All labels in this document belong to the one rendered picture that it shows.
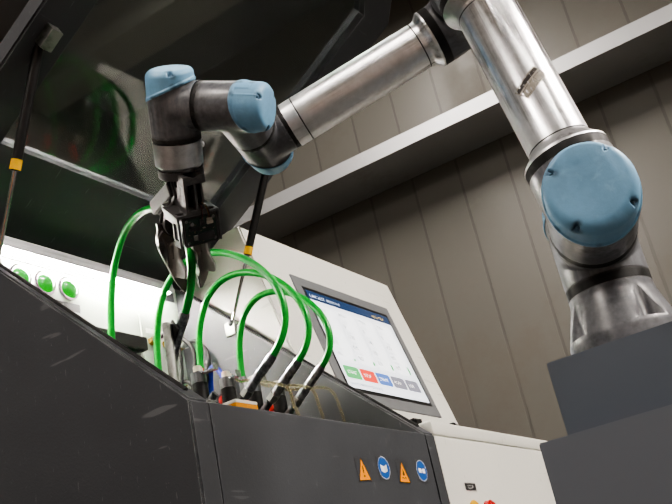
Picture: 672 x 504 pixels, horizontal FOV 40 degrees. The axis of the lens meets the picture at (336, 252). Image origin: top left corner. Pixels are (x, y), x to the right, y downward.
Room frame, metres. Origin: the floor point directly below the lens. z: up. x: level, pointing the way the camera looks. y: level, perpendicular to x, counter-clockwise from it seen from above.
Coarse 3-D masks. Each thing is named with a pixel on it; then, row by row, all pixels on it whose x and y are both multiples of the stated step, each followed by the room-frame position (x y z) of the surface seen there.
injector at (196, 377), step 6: (192, 372) 1.59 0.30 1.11; (198, 372) 1.59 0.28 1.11; (192, 378) 1.59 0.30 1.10; (198, 378) 1.59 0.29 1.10; (204, 378) 1.59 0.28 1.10; (192, 384) 1.59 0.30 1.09; (198, 384) 1.59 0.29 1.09; (204, 384) 1.59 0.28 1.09; (198, 390) 1.59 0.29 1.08; (204, 390) 1.59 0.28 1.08; (204, 396) 1.59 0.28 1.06; (210, 396) 1.58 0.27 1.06; (216, 396) 1.58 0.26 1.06
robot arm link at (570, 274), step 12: (636, 240) 1.18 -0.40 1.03; (552, 252) 1.24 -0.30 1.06; (636, 252) 1.19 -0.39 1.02; (564, 264) 1.20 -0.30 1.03; (576, 264) 1.18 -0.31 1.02; (600, 264) 1.16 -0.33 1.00; (612, 264) 1.17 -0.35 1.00; (624, 264) 1.17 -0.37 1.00; (636, 264) 1.18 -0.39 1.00; (564, 276) 1.22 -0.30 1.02; (576, 276) 1.20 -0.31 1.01; (588, 276) 1.18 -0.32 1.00; (564, 288) 1.23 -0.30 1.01
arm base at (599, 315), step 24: (576, 288) 1.20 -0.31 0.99; (600, 288) 1.18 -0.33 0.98; (624, 288) 1.17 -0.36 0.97; (648, 288) 1.18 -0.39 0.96; (576, 312) 1.22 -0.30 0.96; (600, 312) 1.17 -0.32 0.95; (624, 312) 1.16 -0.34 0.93; (648, 312) 1.18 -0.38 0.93; (576, 336) 1.22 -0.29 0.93; (600, 336) 1.17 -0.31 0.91; (624, 336) 1.16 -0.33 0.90
